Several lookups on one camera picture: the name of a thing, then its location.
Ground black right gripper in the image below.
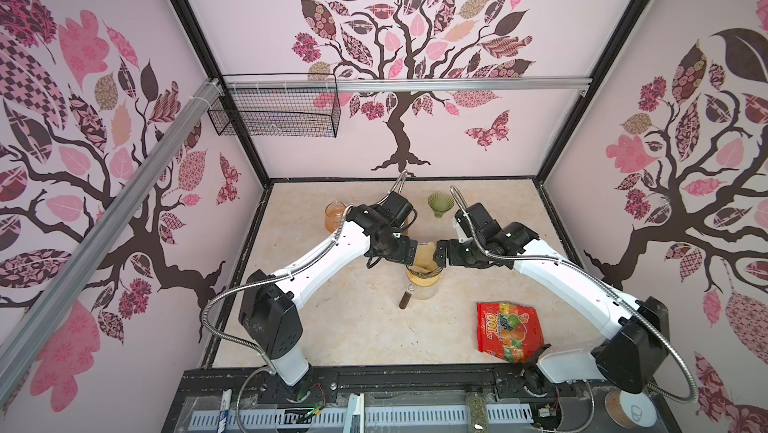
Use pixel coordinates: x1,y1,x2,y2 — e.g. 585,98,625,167
429,239,484,267

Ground orange glass pitcher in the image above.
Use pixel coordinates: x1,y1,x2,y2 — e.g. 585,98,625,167
324,200,347,233

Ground green glass dripper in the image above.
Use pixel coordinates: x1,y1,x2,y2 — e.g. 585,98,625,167
427,192,455,218

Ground clear glass dripper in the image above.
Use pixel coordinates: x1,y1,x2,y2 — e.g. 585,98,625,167
406,242,442,286

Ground wooden ring dripper holder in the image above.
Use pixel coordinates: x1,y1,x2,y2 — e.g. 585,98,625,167
406,270,440,288

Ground clear glass server jug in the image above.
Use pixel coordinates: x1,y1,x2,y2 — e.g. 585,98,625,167
398,282,438,310

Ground brown paper coffee filter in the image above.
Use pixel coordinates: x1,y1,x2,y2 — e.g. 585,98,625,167
411,242,438,274

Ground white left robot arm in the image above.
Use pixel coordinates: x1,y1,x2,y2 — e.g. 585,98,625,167
237,191,418,388

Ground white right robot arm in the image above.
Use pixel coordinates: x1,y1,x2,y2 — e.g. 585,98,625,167
447,203,669,394

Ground red candy bag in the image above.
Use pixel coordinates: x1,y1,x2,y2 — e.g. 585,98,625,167
476,302,545,363

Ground small jar of granules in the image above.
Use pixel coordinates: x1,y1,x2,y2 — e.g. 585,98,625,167
466,391,489,432

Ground round white brown device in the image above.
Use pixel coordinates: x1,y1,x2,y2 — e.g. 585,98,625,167
604,389,658,429

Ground black wire basket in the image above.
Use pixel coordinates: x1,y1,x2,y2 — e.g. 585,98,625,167
208,73,341,138

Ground aluminium rail back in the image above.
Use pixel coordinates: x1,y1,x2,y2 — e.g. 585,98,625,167
225,76,592,93

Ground aluminium rail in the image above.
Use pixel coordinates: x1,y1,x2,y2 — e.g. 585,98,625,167
225,76,592,93
0,78,223,398

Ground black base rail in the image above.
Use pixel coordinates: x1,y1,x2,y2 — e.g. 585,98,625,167
161,363,624,432

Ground white slotted cable duct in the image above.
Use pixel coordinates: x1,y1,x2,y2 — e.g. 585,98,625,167
189,402,534,432

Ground aluminium rail left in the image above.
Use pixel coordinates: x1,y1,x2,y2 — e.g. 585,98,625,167
0,78,223,398

